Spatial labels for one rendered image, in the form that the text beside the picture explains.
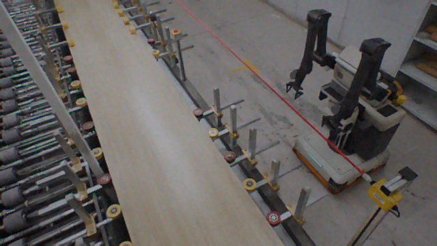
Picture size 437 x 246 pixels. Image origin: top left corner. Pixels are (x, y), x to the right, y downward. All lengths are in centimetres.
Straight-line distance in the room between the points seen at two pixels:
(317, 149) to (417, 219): 101
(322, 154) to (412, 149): 111
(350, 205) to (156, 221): 184
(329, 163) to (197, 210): 146
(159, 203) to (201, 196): 25
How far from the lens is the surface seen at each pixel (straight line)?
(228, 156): 195
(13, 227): 223
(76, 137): 188
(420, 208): 322
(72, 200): 175
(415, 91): 415
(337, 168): 280
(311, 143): 291
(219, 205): 177
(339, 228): 283
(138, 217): 182
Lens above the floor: 246
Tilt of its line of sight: 46 degrees down
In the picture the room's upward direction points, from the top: 4 degrees counter-clockwise
